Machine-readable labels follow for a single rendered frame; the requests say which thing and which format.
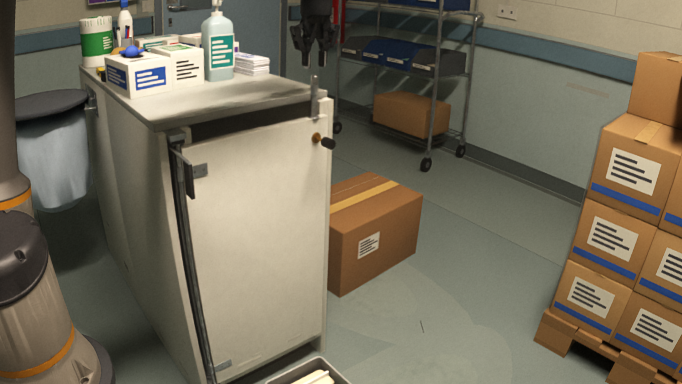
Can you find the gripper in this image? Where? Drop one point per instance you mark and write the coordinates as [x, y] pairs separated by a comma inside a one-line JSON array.
[[317, 10]]

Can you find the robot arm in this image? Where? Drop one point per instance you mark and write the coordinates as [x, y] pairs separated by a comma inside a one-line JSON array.
[[21, 314]]

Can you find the black shelf bin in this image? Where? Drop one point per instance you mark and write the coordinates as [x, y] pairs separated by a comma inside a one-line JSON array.
[[442, 62], [354, 48]]

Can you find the blue shelf bin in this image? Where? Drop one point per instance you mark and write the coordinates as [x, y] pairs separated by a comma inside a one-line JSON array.
[[405, 56], [426, 4], [379, 52]]

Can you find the black and brass door knob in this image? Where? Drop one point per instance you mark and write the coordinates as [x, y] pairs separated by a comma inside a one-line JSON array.
[[323, 141]]

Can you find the white cabinet door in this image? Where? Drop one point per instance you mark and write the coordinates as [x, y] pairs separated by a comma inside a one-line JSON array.
[[256, 234]]

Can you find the white supply cabinet body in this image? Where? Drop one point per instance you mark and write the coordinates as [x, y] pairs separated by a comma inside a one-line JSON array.
[[133, 176]]

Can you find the white dressing kit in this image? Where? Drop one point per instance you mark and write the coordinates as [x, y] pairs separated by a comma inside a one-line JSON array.
[[317, 379]]

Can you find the grey bin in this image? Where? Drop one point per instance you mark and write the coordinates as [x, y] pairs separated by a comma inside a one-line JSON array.
[[280, 377]]

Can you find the red hanging item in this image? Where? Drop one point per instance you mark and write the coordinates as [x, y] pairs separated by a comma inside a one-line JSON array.
[[339, 13]]

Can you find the grey latch bar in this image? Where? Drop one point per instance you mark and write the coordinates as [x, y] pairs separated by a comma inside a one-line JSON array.
[[314, 96]]

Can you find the stack of white papers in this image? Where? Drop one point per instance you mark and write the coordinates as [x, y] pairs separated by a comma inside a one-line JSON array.
[[252, 64]]

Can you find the teal pump bottle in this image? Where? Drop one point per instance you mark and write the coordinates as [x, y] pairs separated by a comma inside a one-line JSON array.
[[218, 53]]

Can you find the plain cardboard box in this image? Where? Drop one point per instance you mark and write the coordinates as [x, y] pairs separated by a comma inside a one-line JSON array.
[[410, 113]]

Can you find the white flat box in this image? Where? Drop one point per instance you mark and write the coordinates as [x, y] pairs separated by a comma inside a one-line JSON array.
[[157, 40], [190, 39]]

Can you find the white box with green top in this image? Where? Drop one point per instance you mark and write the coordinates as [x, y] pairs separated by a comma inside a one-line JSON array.
[[184, 64]]

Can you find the white box with blue label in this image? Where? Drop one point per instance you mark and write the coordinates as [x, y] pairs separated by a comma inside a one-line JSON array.
[[138, 77]]

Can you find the blue rubber bulb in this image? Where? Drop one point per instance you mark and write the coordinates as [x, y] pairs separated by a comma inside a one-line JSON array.
[[131, 51]]

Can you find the white bottle with blue cap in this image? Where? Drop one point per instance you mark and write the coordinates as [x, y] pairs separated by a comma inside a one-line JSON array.
[[125, 26]]

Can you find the cardboard box with tape strip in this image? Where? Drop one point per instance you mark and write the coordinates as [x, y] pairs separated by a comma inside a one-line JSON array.
[[373, 234]]

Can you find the yellow and black small item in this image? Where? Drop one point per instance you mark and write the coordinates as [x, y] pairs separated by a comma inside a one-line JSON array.
[[101, 73]]

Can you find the green and white wipes canister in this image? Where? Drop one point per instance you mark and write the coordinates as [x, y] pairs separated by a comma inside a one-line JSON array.
[[96, 42]]

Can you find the grey-lidded hamper with white bag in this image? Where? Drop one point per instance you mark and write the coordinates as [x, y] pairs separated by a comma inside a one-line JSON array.
[[53, 144]]

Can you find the cardboard carton with blue stripe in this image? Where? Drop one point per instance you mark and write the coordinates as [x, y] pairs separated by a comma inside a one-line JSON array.
[[663, 272], [628, 165], [647, 333], [588, 298], [610, 242], [674, 202]]

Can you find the plain cardboard carton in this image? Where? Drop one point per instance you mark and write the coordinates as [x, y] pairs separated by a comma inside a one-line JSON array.
[[655, 85]]

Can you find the brown wooden pallet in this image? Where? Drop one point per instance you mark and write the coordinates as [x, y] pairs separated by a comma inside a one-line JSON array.
[[559, 333]]

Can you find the grey door hinge bracket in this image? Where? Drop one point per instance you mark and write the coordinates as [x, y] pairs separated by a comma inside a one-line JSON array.
[[186, 170]]

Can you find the white wall outlet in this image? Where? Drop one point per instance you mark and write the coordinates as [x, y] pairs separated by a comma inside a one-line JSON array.
[[506, 12]]

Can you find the purple wall sign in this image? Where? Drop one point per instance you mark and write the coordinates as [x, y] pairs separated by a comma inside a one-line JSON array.
[[104, 2]]

